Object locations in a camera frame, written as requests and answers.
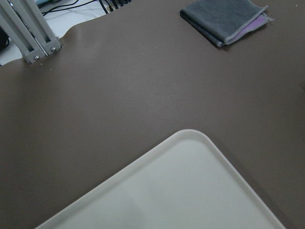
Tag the folded grey cloth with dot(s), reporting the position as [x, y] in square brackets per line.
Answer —
[223, 22]

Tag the white rabbit tray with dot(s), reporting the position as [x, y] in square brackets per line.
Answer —
[185, 182]

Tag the grey aluminium post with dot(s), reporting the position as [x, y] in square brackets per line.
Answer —
[24, 23]

